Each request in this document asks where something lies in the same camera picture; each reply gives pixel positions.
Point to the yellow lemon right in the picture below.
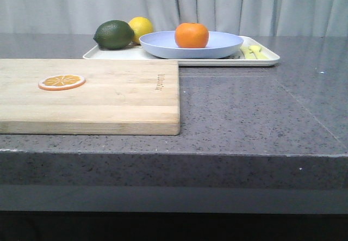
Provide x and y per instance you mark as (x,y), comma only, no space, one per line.
(141,26)

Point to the orange slice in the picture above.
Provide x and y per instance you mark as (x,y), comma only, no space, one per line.
(61,82)

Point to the yellow plastic knife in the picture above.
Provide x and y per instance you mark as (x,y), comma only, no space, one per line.
(246,52)

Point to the white tray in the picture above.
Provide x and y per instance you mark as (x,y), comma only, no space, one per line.
(136,52)

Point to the green lime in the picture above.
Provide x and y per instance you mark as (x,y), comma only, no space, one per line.
(113,35)

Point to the yellow plastic spoon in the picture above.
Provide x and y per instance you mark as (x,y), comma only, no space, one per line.
(257,51)

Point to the whole orange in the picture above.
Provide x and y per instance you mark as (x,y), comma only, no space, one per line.
(191,35)

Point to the light blue plate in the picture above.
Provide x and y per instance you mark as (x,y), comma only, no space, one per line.
(163,45)

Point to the wooden cutting board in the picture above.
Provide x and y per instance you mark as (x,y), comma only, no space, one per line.
(132,97)

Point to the grey curtain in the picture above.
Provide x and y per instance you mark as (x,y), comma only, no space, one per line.
(246,17)

